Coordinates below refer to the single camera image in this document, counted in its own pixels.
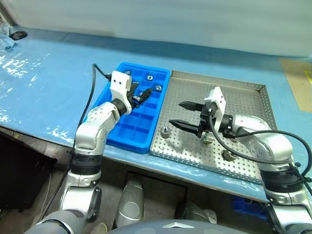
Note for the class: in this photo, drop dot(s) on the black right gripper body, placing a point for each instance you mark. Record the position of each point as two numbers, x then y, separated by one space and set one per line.
204 119

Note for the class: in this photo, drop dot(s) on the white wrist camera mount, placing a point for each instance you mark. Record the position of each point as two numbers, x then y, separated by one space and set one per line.
218 97
119 83

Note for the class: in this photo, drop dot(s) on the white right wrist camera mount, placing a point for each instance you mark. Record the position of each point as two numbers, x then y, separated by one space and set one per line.
218 97

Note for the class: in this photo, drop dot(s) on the dark grey rounded shell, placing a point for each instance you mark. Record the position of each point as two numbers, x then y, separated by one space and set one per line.
192 212

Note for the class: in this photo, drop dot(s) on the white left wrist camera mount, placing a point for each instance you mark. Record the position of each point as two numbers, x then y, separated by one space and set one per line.
119 83

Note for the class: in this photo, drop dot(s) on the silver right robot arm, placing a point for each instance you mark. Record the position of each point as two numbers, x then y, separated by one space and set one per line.
268 143

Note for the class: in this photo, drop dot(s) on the blue compartment tray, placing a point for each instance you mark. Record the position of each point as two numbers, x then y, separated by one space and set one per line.
126 126

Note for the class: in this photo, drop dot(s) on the brown cardboard sheet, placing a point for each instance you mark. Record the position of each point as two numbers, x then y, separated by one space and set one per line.
295 83

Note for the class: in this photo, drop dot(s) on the crumpled blue cloth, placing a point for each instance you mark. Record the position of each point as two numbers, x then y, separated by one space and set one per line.
7 42

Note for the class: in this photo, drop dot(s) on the grey robot torso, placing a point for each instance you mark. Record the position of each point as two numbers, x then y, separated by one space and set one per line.
161 228

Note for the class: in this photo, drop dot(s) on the blue crate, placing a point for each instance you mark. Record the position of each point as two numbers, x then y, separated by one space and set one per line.
248 207

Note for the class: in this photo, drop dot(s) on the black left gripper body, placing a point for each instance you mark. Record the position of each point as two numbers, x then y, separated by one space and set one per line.
133 100

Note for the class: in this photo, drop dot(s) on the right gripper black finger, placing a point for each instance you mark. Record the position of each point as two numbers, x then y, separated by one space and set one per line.
191 106
185 125

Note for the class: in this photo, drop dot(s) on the perforated steel tray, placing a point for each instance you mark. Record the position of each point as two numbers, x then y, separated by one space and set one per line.
185 92

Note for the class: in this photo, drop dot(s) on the black tape roll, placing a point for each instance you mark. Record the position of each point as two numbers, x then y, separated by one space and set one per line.
17 34

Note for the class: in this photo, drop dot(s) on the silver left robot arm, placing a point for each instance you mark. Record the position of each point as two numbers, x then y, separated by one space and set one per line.
90 131

